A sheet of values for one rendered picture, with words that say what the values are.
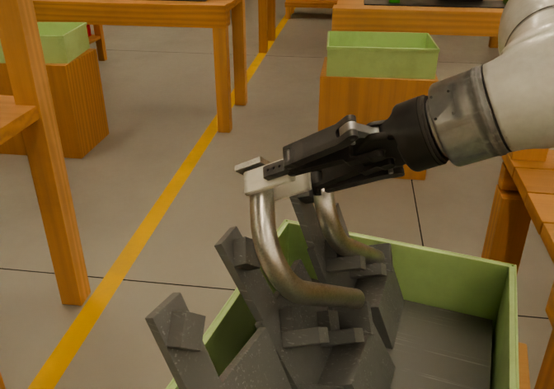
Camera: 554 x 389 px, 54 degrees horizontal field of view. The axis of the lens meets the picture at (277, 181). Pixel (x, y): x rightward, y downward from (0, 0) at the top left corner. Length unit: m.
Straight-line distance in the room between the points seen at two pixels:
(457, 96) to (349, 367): 0.43
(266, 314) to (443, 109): 0.35
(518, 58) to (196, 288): 2.05
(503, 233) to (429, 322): 0.74
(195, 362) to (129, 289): 1.90
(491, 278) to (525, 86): 0.55
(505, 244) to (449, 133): 1.22
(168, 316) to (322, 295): 0.23
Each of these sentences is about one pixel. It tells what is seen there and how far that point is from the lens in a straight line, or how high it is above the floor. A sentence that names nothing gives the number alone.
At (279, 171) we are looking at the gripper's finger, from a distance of 0.62.
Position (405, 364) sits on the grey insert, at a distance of 0.93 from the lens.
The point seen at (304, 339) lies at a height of 1.01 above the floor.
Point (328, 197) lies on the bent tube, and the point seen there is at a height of 1.13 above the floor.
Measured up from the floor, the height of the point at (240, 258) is 1.11.
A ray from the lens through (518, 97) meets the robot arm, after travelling 0.52.
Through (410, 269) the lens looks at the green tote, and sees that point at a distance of 1.02.
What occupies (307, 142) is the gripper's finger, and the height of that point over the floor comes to 1.27.
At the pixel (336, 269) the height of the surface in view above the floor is 1.00.
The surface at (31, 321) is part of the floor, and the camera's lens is 2.46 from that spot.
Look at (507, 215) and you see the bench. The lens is 1.68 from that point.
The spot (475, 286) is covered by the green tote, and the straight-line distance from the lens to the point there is 1.02.
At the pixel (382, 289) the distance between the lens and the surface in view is 0.94.
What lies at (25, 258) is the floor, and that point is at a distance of 2.85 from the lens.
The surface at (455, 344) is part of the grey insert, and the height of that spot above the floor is 0.85.
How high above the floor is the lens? 1.50
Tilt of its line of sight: 27 degrees down
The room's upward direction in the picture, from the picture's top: straight up
